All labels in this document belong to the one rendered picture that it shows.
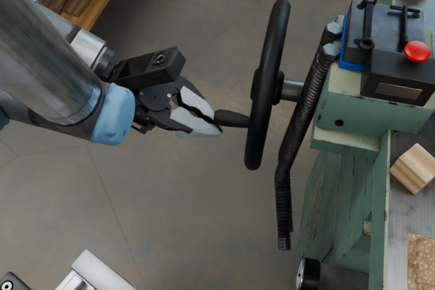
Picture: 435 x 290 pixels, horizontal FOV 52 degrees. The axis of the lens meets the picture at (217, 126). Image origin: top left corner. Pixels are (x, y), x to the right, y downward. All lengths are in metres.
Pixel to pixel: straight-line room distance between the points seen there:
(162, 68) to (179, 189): 1.01
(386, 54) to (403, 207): 0.19
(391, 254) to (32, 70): 0.44
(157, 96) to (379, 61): 0.30
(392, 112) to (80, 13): 1.41
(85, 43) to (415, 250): 0.50
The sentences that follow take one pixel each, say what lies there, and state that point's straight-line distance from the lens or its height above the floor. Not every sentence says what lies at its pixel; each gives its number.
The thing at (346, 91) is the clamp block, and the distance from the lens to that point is 0.60.
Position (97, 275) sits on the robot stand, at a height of 0.77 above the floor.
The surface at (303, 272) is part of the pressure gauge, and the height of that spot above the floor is 0.69.
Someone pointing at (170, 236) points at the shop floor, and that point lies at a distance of 1.50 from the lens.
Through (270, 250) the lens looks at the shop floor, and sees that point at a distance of 1.49.
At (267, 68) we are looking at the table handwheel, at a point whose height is 0.94.
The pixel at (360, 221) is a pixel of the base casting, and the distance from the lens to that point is 0.72.
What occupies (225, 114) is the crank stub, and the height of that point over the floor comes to 0.87.
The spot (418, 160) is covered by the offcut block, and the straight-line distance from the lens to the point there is 0.60.
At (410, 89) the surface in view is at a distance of 0.59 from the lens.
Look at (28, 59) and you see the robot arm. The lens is 0.40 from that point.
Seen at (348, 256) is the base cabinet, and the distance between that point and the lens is 0.80.
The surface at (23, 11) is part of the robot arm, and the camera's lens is 0.38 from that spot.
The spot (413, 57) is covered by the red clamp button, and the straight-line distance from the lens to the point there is 0.58.
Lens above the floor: 1.43
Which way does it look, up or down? 59 degrees down
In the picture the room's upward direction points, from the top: straight up
